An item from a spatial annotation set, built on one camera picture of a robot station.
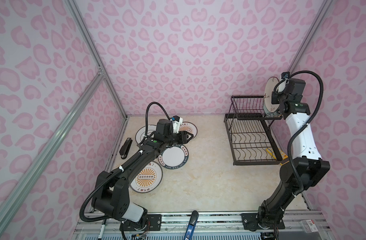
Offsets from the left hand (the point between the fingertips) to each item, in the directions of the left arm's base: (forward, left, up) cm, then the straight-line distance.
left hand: (192, 133), depth 79 cm
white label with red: (-40, -55, -21) cm, 71 cm away
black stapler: (+4, +44, -20) cm, 48 cm away
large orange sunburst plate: (-15, +26, -23) cm, 38 cm away
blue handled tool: (-41, +2, -18) cm, 45 cm away
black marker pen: (-39, +44, -21) cm, 63 cm away
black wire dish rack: (+8, -40, -22) cm, 46 cm away
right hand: (+16, -47, +16) cm, 53 cm away
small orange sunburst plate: (+24, +1, -23) cm, 33 cm away
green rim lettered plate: (0, +12, -26) cm, 28 cm away
